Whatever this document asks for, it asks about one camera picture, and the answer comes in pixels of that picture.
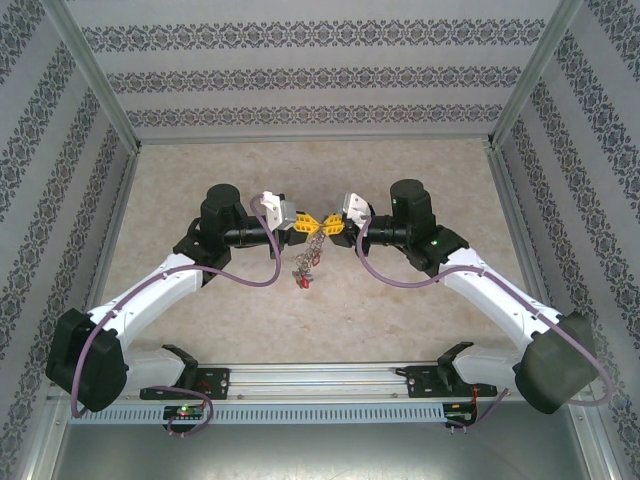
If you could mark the red key tag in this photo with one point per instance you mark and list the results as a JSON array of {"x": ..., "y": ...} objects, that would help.
[{"x": 303, "y": 283}]

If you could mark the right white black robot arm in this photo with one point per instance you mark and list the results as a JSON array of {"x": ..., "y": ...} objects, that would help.
[{"x": 500, "y": 300}]

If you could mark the left green circuit board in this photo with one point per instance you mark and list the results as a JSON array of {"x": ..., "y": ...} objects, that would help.
[{"x": 185, "y": 411}]

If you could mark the green circuit board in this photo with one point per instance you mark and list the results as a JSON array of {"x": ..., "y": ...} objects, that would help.
[
  {"x": 460, "y": 416},
  {"x": 185, "y": 411}
]

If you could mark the right green circuit board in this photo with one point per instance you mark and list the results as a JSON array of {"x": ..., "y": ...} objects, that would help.
[{"x": 460, "y": 416}]

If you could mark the grey metal sheet panel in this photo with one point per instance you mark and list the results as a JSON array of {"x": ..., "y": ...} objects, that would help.
[{"x": 320, "y": 450}]

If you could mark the aluminium frame cross bar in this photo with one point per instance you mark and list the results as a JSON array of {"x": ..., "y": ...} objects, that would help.
[{"x": 315, "y": 138}]

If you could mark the aluminium side rail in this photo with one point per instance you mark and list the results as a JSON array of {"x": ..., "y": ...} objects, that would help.
[
  {"x": 521, "y": 225},
  {"x": 107, "y": 250}
]

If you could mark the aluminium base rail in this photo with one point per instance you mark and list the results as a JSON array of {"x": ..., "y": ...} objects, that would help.
[{"x": 320, "y": 382}]

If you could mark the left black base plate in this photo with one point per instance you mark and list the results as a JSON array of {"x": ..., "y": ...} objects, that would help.
[{"x": 215, "y": 382}]

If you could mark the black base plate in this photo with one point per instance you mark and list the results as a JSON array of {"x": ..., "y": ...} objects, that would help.
[
  {"x": 215, "y": 382},
  {"x": 420, "y": 382}
]

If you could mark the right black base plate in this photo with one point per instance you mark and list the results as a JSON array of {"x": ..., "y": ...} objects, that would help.
[{"x": 420, "y": 382}]

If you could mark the aluminium frame post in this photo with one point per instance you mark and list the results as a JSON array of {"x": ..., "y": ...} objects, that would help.
[
  {"x": 532, "y": 75},
  {"x": 95, "y": 75}
]

